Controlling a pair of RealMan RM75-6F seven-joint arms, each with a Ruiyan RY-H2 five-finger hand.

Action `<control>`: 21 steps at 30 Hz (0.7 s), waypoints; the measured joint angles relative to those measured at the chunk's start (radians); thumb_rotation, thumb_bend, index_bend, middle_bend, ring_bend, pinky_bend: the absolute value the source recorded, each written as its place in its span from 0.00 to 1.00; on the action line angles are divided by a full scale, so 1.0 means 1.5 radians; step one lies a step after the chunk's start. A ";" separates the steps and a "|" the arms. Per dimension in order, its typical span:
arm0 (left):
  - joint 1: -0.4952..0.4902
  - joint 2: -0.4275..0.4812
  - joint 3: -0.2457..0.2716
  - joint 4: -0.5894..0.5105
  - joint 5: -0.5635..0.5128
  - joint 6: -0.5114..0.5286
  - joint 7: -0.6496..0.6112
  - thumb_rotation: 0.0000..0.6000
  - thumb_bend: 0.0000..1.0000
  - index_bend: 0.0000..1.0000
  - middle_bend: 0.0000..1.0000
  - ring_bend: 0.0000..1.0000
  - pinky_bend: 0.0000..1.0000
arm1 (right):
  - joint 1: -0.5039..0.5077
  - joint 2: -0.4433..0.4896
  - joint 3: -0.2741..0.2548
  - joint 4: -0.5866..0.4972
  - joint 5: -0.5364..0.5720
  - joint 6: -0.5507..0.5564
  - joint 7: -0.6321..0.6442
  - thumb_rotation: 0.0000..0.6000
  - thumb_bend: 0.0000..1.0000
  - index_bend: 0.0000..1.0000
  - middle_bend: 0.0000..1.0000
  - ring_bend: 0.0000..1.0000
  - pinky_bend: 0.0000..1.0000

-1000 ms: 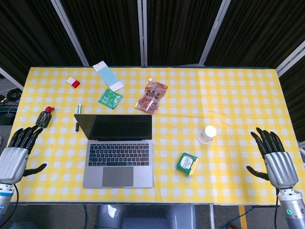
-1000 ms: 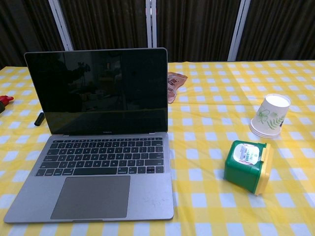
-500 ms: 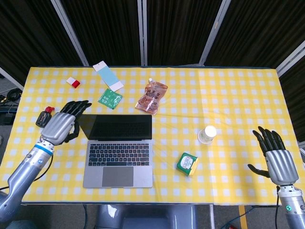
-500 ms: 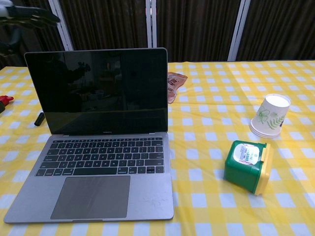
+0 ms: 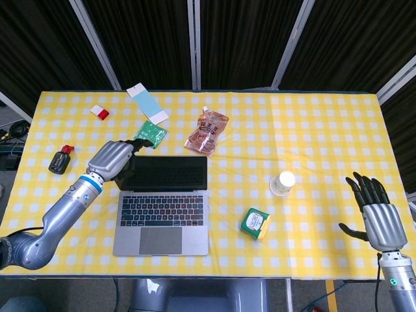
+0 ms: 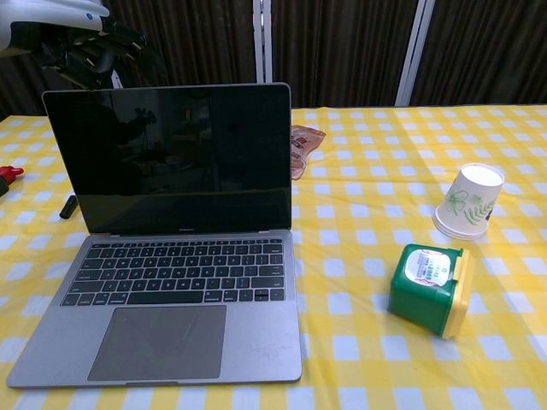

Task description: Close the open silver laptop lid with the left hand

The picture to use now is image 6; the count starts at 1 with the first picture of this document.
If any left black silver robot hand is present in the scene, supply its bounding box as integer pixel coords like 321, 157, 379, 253
10, 0, 168, 88

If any grey laptop computer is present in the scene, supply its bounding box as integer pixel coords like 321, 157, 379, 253
6, 82, 303, 390

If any black bottle with red cap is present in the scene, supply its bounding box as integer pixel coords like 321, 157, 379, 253
0, 164, 26, 199

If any orange snack spout pouch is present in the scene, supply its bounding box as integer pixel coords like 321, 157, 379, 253
290, 124, 327, 181

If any yellow white checkered tablecloth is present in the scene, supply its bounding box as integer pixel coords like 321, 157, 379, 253
0, 104, 547, 410

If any white floral paper cup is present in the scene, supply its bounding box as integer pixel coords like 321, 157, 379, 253
432, 162, 507, 242

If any green box with yellow lid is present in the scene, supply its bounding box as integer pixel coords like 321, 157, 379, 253
386, 243, 477, 341

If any straight white partition post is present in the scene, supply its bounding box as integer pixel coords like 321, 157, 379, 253
253, 0, 275, 83

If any slanted white partition post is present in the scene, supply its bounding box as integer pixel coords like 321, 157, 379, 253
394, 0, 438, 108

